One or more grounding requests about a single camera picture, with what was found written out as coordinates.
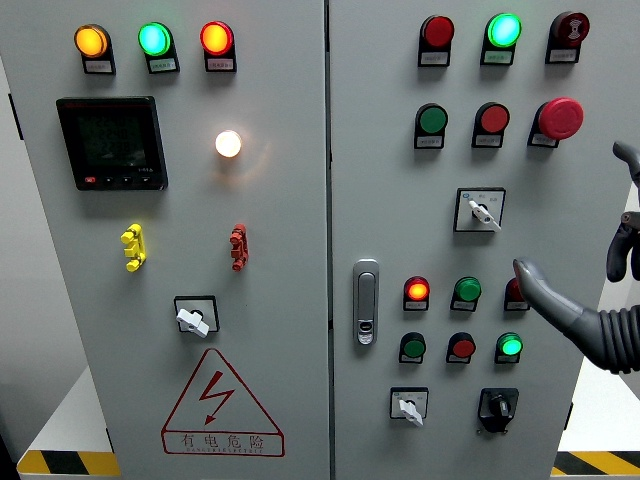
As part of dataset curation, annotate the large white-handled turn switch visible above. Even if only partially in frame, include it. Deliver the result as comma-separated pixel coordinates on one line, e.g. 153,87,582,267
453,187,507,234

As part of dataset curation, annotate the small lit green lamp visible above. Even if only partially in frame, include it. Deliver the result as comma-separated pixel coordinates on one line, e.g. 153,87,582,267
494,331,524,365

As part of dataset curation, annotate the small unlit green lamp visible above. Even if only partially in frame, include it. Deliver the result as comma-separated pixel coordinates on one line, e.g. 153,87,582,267
449,276,483,313

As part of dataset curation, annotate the small red push button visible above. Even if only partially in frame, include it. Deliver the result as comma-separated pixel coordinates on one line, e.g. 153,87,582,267
445,331,477,365

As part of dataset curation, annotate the black and yellow striped tape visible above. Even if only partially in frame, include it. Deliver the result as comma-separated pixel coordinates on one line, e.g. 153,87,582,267
551,450,640,477
17,449,122,478

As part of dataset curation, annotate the small lit red lamp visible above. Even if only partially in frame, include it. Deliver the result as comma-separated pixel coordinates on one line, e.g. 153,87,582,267
402,275,431,312

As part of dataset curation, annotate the small green push button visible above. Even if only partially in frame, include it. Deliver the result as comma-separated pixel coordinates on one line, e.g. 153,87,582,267
398,331,428,365

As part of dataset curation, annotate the large red stop button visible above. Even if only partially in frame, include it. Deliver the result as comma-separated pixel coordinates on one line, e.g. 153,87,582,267
527,96,585,149

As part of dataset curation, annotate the silver door lock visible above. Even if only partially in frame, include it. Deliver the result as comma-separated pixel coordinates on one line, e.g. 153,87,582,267
352,258,380,347

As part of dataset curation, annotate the large red push button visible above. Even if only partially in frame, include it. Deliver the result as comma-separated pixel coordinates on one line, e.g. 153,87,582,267
471,101,512,149

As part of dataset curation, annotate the grey cabinet door with lock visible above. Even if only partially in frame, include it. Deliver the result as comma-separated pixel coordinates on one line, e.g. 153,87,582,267
327,0,640,480

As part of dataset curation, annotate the large green push button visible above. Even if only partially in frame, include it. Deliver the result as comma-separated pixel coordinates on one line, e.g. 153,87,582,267
413,102,450,150

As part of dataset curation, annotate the dark red buzzer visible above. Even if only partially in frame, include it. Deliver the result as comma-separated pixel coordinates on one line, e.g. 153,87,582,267
544,11,591,65

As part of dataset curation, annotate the large green lamp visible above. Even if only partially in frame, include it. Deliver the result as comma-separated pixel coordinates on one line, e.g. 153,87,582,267
479,12,523,67
137,21,181,75

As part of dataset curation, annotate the grey cabinet door with display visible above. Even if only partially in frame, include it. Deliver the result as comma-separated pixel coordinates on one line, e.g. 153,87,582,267
0,0,331,480

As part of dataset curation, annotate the large unlit red lamp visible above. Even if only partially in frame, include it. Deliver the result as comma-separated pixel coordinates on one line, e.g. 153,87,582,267
417,14,456,68

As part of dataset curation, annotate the red warning triangle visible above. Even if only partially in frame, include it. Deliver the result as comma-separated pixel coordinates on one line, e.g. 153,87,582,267
160,347,286,458

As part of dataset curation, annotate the white lamp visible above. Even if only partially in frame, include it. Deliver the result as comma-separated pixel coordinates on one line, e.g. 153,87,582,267
214,129,244,159

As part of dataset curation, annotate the large lit red lamp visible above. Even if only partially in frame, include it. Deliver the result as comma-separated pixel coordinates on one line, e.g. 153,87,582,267
199,20,238,74

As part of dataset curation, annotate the black display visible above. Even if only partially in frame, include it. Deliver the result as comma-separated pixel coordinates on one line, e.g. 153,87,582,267
55,95,169,192

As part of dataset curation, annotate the large yellow lamp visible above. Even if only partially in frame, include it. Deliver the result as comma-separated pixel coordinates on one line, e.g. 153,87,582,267
74,23,117,76

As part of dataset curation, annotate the black-handled turn switch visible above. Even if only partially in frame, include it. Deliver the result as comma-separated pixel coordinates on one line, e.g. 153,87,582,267
477,387,520,435

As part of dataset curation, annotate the small white-handled turn switch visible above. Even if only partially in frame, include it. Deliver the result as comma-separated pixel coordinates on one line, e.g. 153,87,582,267
389,386,430,428

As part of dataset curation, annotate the small red handle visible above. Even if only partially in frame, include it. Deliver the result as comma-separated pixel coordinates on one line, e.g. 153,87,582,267
229,223,250,273

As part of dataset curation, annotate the white-handled switch on black plate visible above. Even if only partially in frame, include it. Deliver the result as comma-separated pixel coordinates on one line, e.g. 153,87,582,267
173,294,221,340

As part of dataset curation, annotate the small yellow handle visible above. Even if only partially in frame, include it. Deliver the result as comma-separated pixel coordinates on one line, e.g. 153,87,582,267
120,223,148,273

